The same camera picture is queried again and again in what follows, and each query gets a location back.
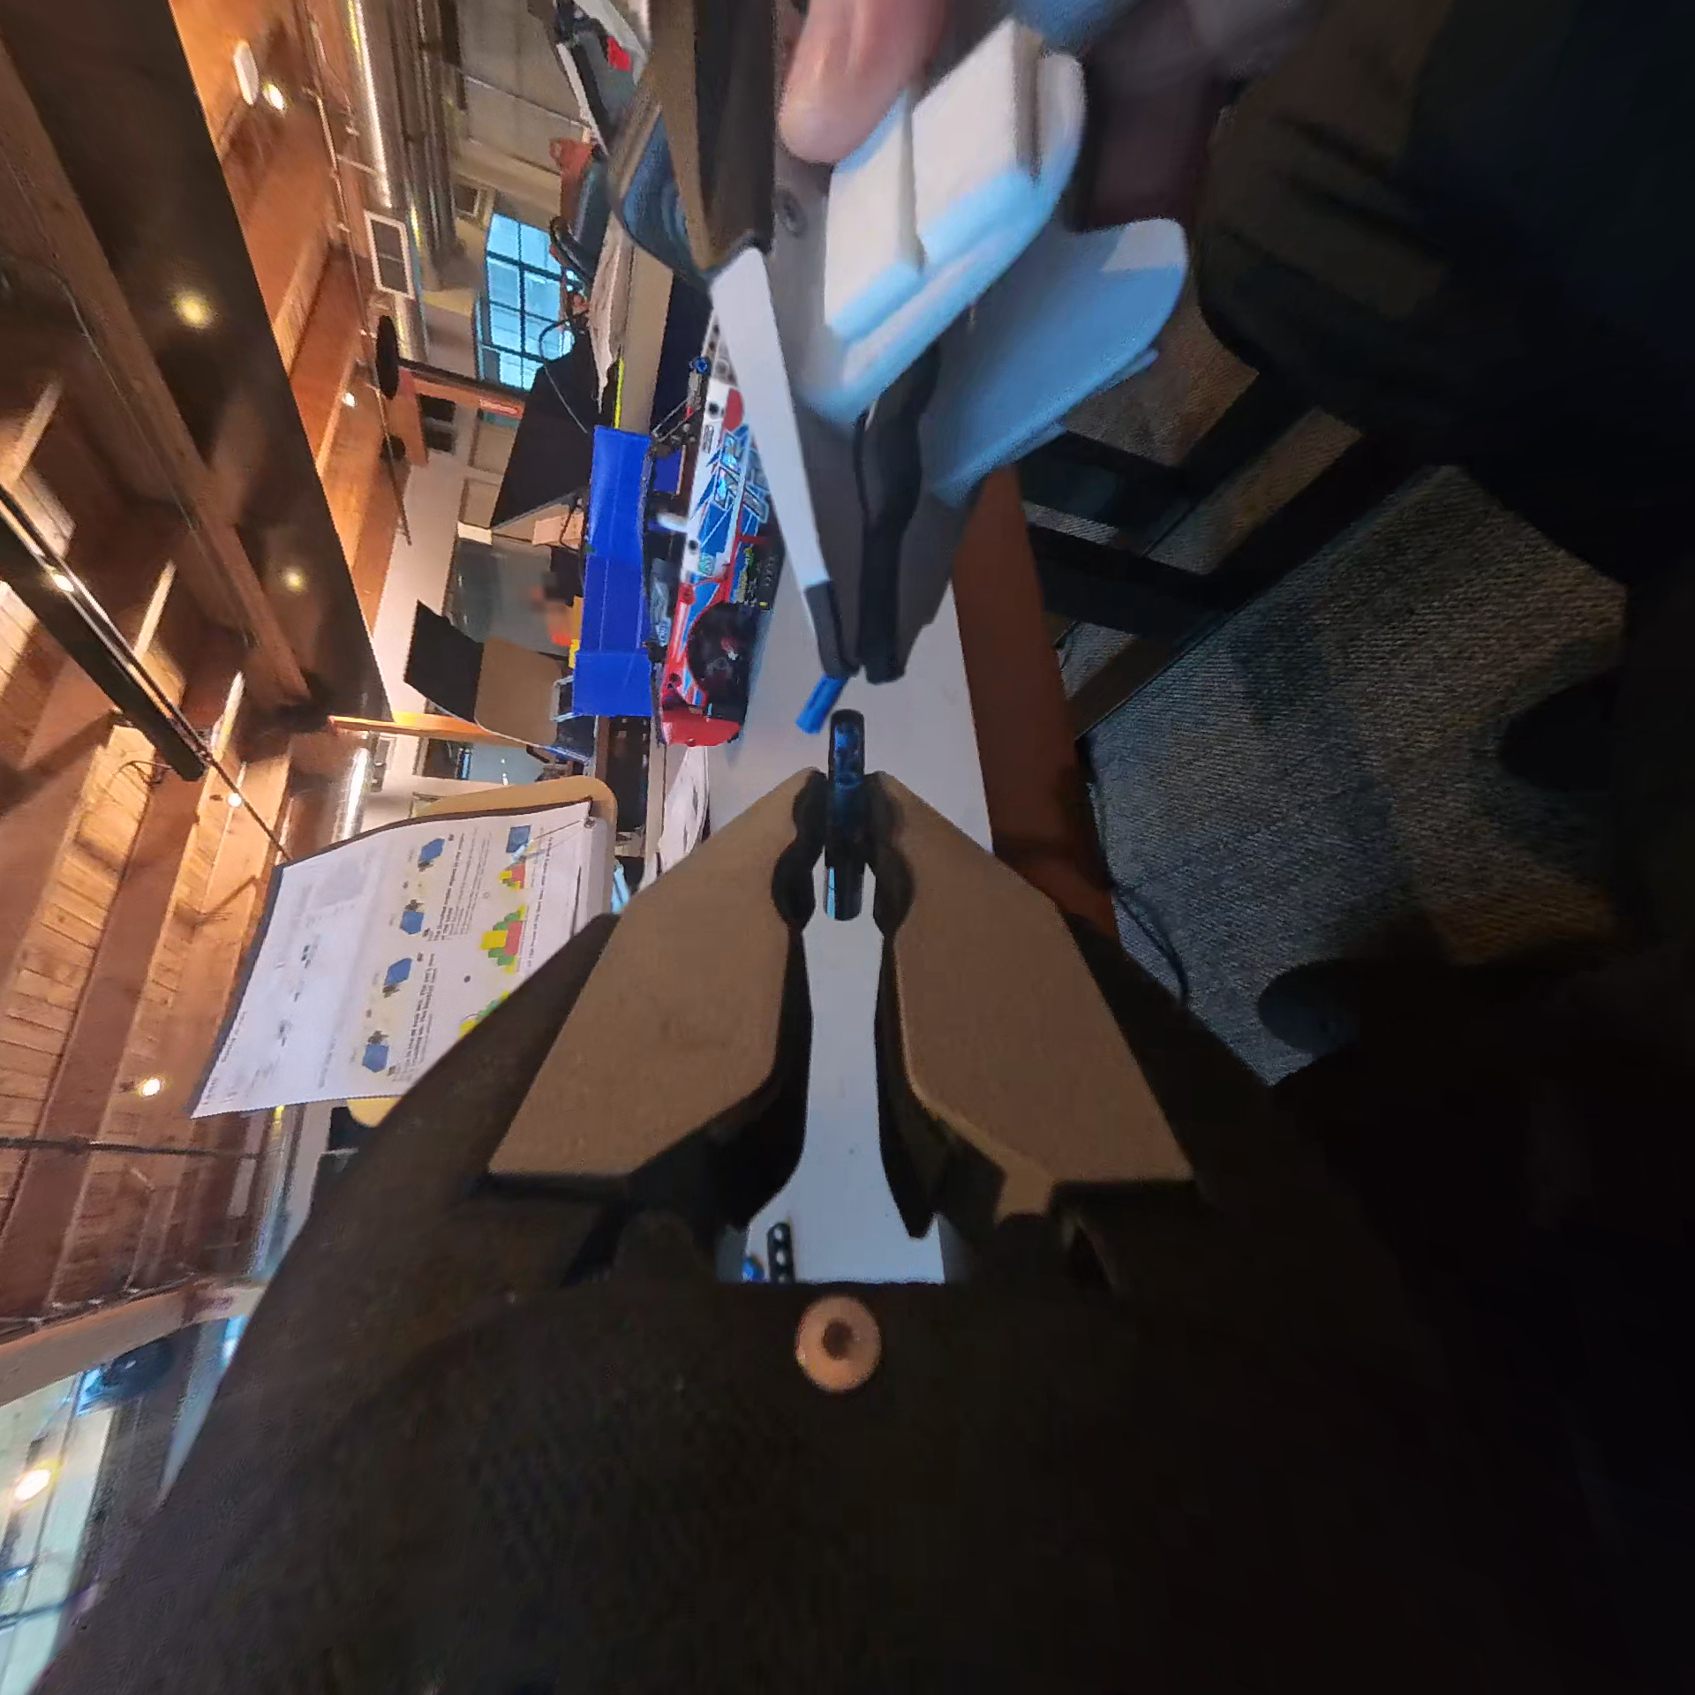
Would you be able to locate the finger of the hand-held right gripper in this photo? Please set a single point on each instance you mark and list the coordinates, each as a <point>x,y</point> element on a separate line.
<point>781,436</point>
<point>926,265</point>

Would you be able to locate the red toy brick car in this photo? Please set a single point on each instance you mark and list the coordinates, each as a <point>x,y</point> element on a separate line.
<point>709,595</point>

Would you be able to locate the black beam assembly blue pins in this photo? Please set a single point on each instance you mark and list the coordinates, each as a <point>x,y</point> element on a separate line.
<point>848,795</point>

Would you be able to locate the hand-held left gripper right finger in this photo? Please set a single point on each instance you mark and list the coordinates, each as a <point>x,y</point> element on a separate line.
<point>1019,1046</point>

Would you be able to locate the light grey desk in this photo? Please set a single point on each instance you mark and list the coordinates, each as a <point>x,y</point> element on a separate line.
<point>915,740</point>

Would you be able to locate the person's right hand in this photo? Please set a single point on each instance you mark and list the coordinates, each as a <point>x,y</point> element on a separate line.
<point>859,66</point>

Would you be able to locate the wooden board with paper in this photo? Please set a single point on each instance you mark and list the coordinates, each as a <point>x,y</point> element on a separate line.
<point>398,926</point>

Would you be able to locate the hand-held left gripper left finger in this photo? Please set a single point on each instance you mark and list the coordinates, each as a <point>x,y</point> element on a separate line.
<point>648,1034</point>

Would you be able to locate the blue plastic bin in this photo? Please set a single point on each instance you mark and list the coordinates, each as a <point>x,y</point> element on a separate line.
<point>615,595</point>

